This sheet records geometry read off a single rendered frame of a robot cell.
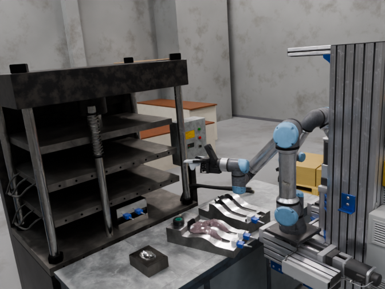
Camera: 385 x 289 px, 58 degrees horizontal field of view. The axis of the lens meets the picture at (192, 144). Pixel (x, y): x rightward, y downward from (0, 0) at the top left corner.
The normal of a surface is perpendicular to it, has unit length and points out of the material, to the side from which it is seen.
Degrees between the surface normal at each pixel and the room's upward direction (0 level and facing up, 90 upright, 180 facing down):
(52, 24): 90
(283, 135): 82
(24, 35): 90
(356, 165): 90
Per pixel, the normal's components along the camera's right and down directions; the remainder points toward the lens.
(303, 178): -0.63, 0.24
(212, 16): 0.62, 0.15
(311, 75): -0.79, 0.21
